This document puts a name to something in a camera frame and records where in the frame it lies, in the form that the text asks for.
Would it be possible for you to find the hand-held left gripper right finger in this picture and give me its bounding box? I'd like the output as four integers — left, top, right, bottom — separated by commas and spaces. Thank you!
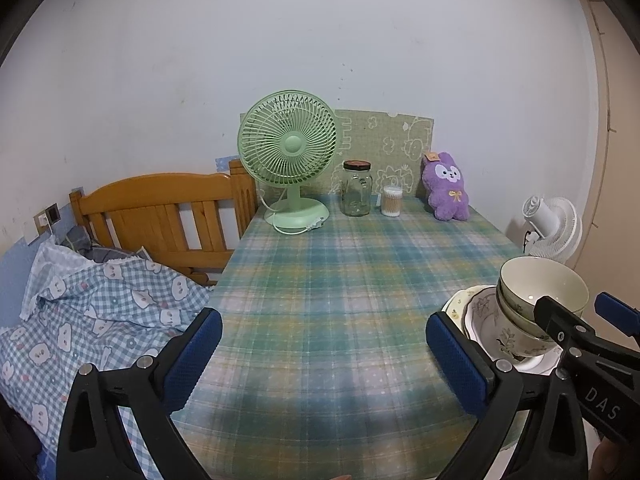
425, 311, 588, 480

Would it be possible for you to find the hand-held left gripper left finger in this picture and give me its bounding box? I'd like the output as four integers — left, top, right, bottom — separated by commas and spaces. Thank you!
56, 307, 224, 480

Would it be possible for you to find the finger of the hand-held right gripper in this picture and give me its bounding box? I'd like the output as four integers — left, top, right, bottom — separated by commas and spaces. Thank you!
533, 296, 598, 356
594, 291, 640, 350

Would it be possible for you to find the cream floral bowl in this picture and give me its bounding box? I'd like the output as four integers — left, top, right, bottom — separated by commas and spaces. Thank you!
495, 305, 563, 358
496, 285, 551, 341
499, 256, 590, 328

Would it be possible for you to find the white plate with purple print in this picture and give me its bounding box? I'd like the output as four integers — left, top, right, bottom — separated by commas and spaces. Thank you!
460, 292, 566, 373

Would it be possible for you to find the large yellow floral plate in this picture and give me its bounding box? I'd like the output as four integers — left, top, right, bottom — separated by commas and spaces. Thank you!
441, 284, 568, 377

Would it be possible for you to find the white clip fan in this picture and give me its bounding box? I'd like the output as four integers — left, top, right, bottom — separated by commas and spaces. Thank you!
507, 194, 583, 263

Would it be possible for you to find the blue checked bear blanket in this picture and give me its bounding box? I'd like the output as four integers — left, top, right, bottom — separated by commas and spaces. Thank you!
0, 237, 211, 480

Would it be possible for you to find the beige door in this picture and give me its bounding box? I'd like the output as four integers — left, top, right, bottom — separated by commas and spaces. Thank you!
575, 0, 640, 301

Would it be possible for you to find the grey printed pillow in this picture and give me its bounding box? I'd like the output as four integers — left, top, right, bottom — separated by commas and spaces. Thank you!
62, 225, 151, 263

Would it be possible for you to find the purple plush toy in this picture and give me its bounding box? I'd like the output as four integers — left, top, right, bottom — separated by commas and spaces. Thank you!
421, 150, 471, 222

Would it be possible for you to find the cotton swab container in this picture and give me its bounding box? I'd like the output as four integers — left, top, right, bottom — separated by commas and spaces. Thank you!
381, 186, 403, 217

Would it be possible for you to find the wooden bed headboard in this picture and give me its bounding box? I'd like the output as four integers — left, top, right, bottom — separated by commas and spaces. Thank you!
69, 160, 258, 286

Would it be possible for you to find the glass jar with dark lid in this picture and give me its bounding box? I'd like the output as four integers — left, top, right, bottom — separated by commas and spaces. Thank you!
341, 160, 373, 217

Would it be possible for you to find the green desk fan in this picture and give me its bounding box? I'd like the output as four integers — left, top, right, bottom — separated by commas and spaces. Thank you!
238, 91, 338, 235

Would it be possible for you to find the green patterned mat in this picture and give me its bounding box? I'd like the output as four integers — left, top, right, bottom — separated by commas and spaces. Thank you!
327, 108, 435, 196

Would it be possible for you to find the green fan cable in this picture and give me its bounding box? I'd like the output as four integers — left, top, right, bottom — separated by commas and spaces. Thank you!
257, 192, 328, 236

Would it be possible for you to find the wall socket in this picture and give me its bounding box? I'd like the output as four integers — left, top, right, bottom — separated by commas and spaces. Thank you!
34, 202, 62, 235

